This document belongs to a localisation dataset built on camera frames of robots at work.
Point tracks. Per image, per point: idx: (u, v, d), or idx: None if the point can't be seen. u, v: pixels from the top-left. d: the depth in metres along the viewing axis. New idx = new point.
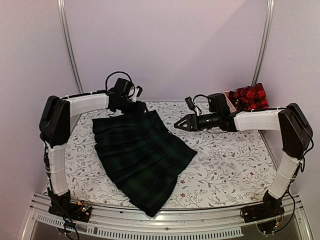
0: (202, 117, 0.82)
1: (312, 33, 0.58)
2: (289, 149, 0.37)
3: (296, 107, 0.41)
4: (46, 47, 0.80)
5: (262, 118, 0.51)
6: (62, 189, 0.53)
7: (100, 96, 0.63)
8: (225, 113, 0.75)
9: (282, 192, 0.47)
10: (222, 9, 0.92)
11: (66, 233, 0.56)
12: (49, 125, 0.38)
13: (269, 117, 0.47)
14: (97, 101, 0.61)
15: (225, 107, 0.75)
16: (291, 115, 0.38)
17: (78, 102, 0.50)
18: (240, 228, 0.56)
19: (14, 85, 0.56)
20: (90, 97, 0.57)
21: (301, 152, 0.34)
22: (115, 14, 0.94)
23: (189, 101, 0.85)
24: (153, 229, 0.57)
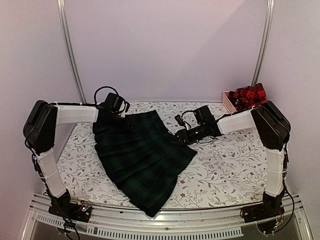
0: (191, 130, 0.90)
1: (313, 33, 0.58)
2: (268, 142, 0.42)
3: (269, 104, 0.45)
4: (45, 47, 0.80)
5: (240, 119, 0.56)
6: (59, 191, 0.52)
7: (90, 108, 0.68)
8: (210, 121, 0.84)
9: (278, 188, 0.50)
10: (222, 9, 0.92)
11: (66, 233, 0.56)
12: (34, 130, 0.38)
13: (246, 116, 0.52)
14: (84, 112, 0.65)
15: (210, 118, 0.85)
16: (263, 112, 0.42)
17: (66, 110, 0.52)
18: (240, 228, 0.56)
19: (14, 85, 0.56)
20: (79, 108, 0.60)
21: (279, 143, 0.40)
22: (115, 14, 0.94)
23: (178, 118, 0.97)
24: (153, 229, 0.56)
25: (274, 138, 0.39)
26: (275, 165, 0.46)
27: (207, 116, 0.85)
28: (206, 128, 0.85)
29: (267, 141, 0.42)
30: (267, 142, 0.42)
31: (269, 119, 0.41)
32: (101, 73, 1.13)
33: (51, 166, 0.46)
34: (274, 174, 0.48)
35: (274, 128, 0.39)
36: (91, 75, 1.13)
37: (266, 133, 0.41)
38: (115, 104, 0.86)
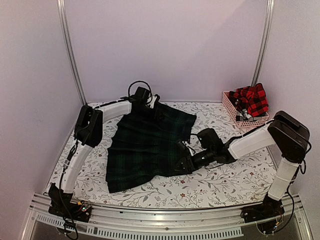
0: (196, 154, 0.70)
1: (313, 33, 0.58)
2: (290, 156, 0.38)
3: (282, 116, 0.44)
4: (46, 48, 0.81)
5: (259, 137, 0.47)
6: (68, 188, 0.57)
7: (123, 103, 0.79)
8: (219, 146, 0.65)
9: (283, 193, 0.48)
10: (222, 10, 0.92)
11: (66, 233, 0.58)
12: (85, 130, 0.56)
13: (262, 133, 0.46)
14: (121, 107, 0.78)
15: (217, 141, 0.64)
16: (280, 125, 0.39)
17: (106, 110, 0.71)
18: (240, 228, 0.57)
19: (14, 85, 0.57)
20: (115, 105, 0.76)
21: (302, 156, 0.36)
22: (115, 14, 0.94)
23: (180, 143, 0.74)
24: (152, 229, 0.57)
25: (299, 151, 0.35)
26: (286, 174, 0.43)
27: (215, 139, 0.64)
28: (213, 155, 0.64)
29: (289, 155, 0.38)
30: (288, 156, 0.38)
31: (288, 131, 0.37)
32: (102, 73, 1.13)
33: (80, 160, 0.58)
34: (282, 181, 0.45)
35: (297, 140, 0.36)
36: (91, 75, 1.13)
37: (287, 147, 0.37)
38: (143, 95, 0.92)
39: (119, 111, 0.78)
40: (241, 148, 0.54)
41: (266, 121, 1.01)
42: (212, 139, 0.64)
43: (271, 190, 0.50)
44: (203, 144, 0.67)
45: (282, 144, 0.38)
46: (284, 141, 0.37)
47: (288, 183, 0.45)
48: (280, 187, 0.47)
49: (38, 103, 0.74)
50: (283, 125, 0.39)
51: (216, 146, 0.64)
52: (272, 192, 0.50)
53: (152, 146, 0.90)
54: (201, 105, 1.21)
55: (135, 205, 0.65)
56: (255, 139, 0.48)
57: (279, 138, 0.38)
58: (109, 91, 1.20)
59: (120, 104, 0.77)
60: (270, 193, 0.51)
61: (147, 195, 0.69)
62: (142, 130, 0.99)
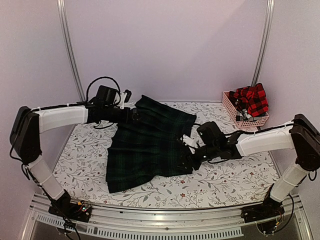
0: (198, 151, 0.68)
1: (313, 33, 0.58)
2: (305, 163, 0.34)
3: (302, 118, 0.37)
4: (46, 48, 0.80)
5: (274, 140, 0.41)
6: (57, 194, 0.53)
7: (78, 108, 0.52)
8: (222, 140, 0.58)
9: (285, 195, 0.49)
10: (222, 10, 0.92)
11: (66, 233, 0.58)
12: (18, 138, 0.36)
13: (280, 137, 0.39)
14: (74, 114, 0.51)
15: (220, 135, 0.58)
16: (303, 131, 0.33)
17: (53, 114, 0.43)
18: (240, 228, 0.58)
19: (14, 85, 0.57)
20: (67, 110, 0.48)
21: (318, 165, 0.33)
22: (115, 14, 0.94)
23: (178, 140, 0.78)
24: (152, 229, 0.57)
25: (317, 159, 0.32)
26: (293, 179, 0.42)
27: (216, 134, 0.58)
28: (216, 150, 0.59)
29: (305, 163, 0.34)
30: (303, 164, 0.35)
31: (310, 138, 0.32)
32: (102, 73, 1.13)
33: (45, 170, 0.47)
34: (287, 185, 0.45)
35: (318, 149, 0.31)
36: (91, 74, 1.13)
37: (304, 155, 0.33)
38: (107, 98, 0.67)
39: (72, 119, 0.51)
40: (251, 146, 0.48)
41: (266, 121, 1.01)
42: (214, 133, 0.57)
43: (274, 192, 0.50)
44: (204, 141, 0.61)
45: (299, 151, 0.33)
46: (302, 149, 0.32)
47: (293, 186, 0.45)
48: (284, 190, 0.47)
49: (38, 104, 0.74)
50: (305, 131, 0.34)
51: (218, 141, 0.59)
52: (276, 195, 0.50)
53: (152, 146, 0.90)
54: (201, 105, 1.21)
55: (135, 205, 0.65)
56: (271, 140, 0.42)
57: (298, 145, 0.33)
58: None
59: (74, 108, 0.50)
60: (273, 195, 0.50)
61: (147, 195, 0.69)
62: (142, 130, 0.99)
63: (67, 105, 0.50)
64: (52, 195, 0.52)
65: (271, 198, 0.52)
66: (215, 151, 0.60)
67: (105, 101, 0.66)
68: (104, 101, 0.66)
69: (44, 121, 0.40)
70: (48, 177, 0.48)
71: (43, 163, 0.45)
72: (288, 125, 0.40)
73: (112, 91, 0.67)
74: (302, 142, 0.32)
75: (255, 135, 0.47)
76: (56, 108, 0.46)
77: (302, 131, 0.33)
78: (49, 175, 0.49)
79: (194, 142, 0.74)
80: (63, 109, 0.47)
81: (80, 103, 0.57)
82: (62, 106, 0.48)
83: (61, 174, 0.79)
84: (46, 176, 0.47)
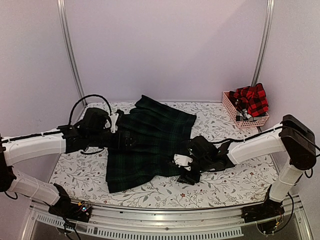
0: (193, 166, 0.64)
1: (313, 33, 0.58)
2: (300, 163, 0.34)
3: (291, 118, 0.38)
4: (46, 48, 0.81)
5: (264, 145, 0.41)
6: (52, 200, 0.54)
7: (53, 137, 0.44)
8: (213, 152, 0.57)
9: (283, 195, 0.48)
10: (222, 9, 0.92)
11: (66, 233, 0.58)
12: None
13: (271, 141, 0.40)
14: (50, 144, 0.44)
15: (210, 147, 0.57)
16: (293, 132, 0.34)
17: (22, 146, 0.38)
18: (240, 228, 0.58)
19: (14, 85, 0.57)
20: (38, 141, 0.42)
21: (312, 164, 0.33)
22: (115, 14, 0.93)
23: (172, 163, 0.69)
24: (152, 229, 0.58)
25: (310, 159, 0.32)
26: (290, 178, 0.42)
27: (206, 147, 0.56)
28: (208, 163, 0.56)
29: (299, 163, 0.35)
30: (296, 164, 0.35)
31: (301, 139, 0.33)
32: (102, 73, 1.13)
33: (29, 188, 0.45)
34: (285, 185, 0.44)
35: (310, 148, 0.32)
36: (91, 74, 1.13)
37: (296, 156, 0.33)
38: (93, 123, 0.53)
39: (49, 149, 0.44)
40: (243, 154, 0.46)
41: (267, 121, 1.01)
42: (203, 147, 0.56)
43: (273, 193, 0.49)
44: (196, 155, 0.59)
45: (292, 153, 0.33)
46: (295, 150, 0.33)
47: (291, 185, 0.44)
48: (283, 190, 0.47)
49: (38, 104, 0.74)
50: (295, 132, 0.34)
51: (209, 153, 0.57)
52: (275, 196, 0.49)
53: (152, 146, 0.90)
54: (201, 105, 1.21)
55: (135, 205, 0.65)
56: (262, 145, 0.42)
57: (290, 147, 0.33)
58: (109, 91, 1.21)
59: (49, 138, 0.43)
60: (272, 196, 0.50)
61: (147, 195, 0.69)
62: (142, 130, 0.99)
63: (41, 134, 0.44)
64: (48, 202, 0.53)
65: (271, 199, 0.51)
66: (208, 164, 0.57)
67: (90, 127, 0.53)
68: (89, 127, 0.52)
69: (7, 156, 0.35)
70: (35, 189, 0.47)
71: (23, 181, 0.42)
72: (276, 128, 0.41)
73: (102, 115, 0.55)
74: (293, 144, 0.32)
75: (245, 143, 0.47)
76: (29, 138, 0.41)
77: (292, 133, 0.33)
78: (37, 187, 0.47)
79: (188, 158, 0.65)
80: (35, 139, 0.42)
81: (62, 128, 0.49)
82: (36, 135, 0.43)
83: (61, 174, 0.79)
84: (33, 189, 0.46)
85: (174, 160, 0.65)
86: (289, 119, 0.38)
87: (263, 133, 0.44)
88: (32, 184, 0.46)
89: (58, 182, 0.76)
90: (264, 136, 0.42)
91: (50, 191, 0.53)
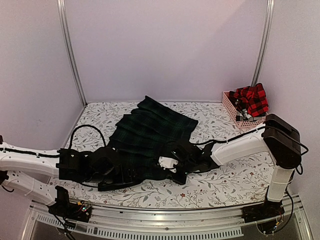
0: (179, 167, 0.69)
1: (313, 32, 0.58)
2: (285, 164, 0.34)
3: (275, 118, 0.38)
4: (45, 48, 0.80)
5: (246, 146, 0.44)
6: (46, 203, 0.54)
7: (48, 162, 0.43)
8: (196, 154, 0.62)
9: (280, 196, 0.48)
10: (222, 9, 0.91)
11: (66, 233, 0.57)
12: None
13: (253, 143, 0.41)
14: (42, 167, 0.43)
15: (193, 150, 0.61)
16: (277, 133, 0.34)
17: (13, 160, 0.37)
18: (240, 228, 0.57)
19: (14, 85, 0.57)
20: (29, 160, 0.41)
21: (297, 163, 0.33)
22: (115, 14, 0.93)
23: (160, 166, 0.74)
24: (153, 229, 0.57)
25: (294, 158, 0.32)
26: (282, 178, 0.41)
27: (190, 150, 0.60)
28: (193, 166, 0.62)
29: (284, 163, 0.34)
30: (282, 164, 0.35)
31: (283, 138, 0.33)
32: (102, 73, 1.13)
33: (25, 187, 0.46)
34: (280, 185, 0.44)
35: (293, 147, 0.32)
36: (91, 74, 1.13)
37: (281, 155, 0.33)
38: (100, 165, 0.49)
39: (38, 169, 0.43)
40: (226, 155, 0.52)
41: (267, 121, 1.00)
42: (187, 150, 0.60)
43: (272, 194, 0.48)
44: (180, 157, 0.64)
45: (276, 153, 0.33)
46: (279, 150, 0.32)
47: (285, 184, 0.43)
48: (279, 190, 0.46)
49: (37, 103, 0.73)
50: (277, 132, 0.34)
51: (193, 155, 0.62)
52: (271, 196, 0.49)
53: (152, 146, 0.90)
54: (201, 105, 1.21)
55: (135, 205, 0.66)
56: (246, 146, 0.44)
57: (274, 148, 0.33)
58: (109, 91, 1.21)
59: (42, 162, 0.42)
60: (271, 197, 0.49)
61: (147, 195, 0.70)
62: (142, 131, 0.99)
63: (36, 155, 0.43)
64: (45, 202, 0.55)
65: (269, 200, 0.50)
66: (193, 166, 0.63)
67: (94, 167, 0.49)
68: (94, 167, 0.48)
69: None
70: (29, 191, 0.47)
71: (16, 182, 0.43)
72: (259, 128, 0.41)
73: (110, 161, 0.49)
74: (277, 144, 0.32)
75: (227, 144, 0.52)
76: (22, 153, 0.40)
77: (274, 133, 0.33)
78: (31, 189, 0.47)
79: (172, 160, 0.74)
80: (30, 158, 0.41)
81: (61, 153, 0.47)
82: (31, 152, 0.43)
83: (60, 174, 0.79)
84: (27, 190, 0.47)
85: (160, 162, 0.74)
86: (272, 118, 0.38)
87: (247, 133, 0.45)
88: (26, 185, 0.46)
89: (57, 182, 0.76)
90: (246, 137, 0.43)
91: (46, 194, 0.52)
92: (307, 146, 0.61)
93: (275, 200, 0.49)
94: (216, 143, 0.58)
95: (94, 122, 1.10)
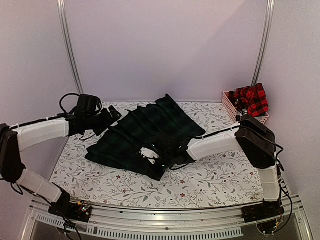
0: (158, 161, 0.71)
1: (313, 32, 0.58)
2: (260, 163, 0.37)
3: (249, 119, 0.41)
4: (45, 48, 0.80)
5: (220, 144, 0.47)
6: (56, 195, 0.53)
7: (58, 121, 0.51)
8: (174, 150, 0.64)
9: (272, 195, 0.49)
10: (222, 10, 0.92)
11: (66, 233, 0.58)
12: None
13: (226, 141, 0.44)
14: (56, 127, 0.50)
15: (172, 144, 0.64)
16: (249, 133, 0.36)
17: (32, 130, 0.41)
18: (240, 228, 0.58)
19: (14, 85, 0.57)
20: (44, 125, 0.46)
21: (270, 162, 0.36)
22: (115, 14, 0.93)
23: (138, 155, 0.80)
24: (153, 229, 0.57)
25: (266, 157, 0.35)
26: (269, 178, 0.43)
27: (168, 144, 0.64)
28: (170, 158, 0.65)
29: (258, 163, 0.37)
30: (254, 163, 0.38)
31: (255, 138, 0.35)
32: (102, 73, 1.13)
33: (36, 182, 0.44)
34: (270, 184, 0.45)
35: (264, 147, 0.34)
36: (91, 74, 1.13)
37: (256, 156, 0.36)
38: (88, 108, 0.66)
39: (52, 132, 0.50)
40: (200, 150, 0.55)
41: (266, 121, 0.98)
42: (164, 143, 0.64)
43: (266, 194, 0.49)
44: (159, 151, 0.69)
45: (252, 153, 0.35)
46: (250, 149, 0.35)
47: (274, 184, 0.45)
48: (269, 190, 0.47)
49: (37, 103, 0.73)
50: (250, 132, 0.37)
51: (171, 149, 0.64)
52: (267, 196, 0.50)
53: None
54: (201, 105, 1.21)
55: (135, 205, 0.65)
56: (220, 143, 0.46)
57: (248, 148, 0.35)
58: (109, 91, 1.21)
59: (53, 121, 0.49)
60: (267, 196, 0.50)
61: (147, 195, 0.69)
62: (142, 130, 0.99)
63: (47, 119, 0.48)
64: (50, 199, 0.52)
65: (267, 200, 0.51)
66: (170, 159, 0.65)
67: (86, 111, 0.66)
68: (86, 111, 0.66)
69: (24, 138, 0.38)
70: (42, 183, 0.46)
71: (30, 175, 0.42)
72: (233, 128, 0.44)
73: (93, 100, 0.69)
74: (248, 143, 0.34)
75: (202, 140, 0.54)
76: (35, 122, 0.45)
77: (247, 133, 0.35)
78: (42, 180, 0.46)
79: (153, 153, 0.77)
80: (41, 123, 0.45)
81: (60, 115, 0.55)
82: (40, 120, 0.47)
83: (61, 174, 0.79)
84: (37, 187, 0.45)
85: (142, 151, 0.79)
86: (246, 119, 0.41)
87: (222, 132, 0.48)
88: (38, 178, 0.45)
89: (58, 182, 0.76)
90: (220, 135, 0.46)
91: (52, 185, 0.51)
92: (302, 146, 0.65)
93: (272, 200, 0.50)
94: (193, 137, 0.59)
95: None
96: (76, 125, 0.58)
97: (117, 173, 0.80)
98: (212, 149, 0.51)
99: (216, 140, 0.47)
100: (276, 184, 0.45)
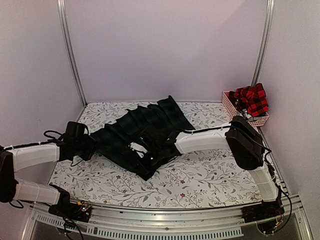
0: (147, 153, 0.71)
1: (313, 33, 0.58)
2: (246, 164, 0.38)
3: (240, 120, 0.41)
4: (45, 49, 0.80)
5: (210, 140, 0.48)
6: (55, 198, 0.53)
7: (49, 146, 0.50)
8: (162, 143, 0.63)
9: (269, 195, 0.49)
10: (222, 10, 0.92)
11: (66, 233, 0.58)
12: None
13: (214, 139, 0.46)
14: (44, 152, 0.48)
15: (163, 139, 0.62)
16: (239, 134, 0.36)
17: (25, 152, 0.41)
18: (240, 228, 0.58)
19: (14, 85, 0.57)
20: (36, 148, 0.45)
21: (255, 163, 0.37)
22: (115, 14, 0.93)
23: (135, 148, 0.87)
24: (153, 229, 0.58)
25: (252, 158, 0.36)
26: (263, 179, 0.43)
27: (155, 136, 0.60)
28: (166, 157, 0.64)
29: (244, 164, 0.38)
30: (241, 164, 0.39)
31: (244, 139, 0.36)
32: (101, 73, 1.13)
33: (33, 190, 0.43)
34: (266, 185, 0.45)
35: (251, 149, 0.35)
36: (91, 75, 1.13)
37: (242, 156, 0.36)
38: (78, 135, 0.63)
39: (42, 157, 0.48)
40: (187, 144, 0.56)
41: (266, 121, 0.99)
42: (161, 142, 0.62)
43: (264, 194, 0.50)
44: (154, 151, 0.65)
45: (239, 153, 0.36)
46: (238, 151, 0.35)
47: (269, 183, 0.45)
48: (265, 190, 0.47)
49: (37, 104, 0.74)
50: (239, 133, 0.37)
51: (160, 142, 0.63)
52: (265, 196, 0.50)
53: None
54: (201, 105, 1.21)
55: (135, 205, 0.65)
56: (209, 140, 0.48)
57: (236, 148, 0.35)
58: (109, 91, 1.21)
59: (46, 146, 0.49)
60: (266, 196, 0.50)
61: (147, 195, 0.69)
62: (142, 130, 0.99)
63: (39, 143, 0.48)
64: (50, 202, 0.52)
65: (265, 200, 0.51)
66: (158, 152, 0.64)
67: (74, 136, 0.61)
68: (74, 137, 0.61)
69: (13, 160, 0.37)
70: (37, 190, 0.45)
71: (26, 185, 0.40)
72: (224, 127, 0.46)
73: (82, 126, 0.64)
74: (236, 143, 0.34)
75: (191, 135, 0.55)
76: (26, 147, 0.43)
77: (236, 134, 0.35)
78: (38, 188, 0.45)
79: (142, 148, 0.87)
80: (33, 147, 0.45)
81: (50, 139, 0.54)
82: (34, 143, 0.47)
83: (61, 174, 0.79)
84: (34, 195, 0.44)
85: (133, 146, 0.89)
86: (238, 119, 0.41)
87: (212, 130, 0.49)
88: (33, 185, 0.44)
89: (58, 182, 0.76)
90: (210, 132, 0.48)
91: (50, 189, 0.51)
92: (301, 146, 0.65)
93: (270, 200, 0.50)
94: (181, 130, 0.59)
95: (94, 121, 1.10)
96: (69, 152, 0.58)
97: (117, 173, 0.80)
98: (203, 146, 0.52)
99: (206, 136, 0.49)
100: (271, 183, 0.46)
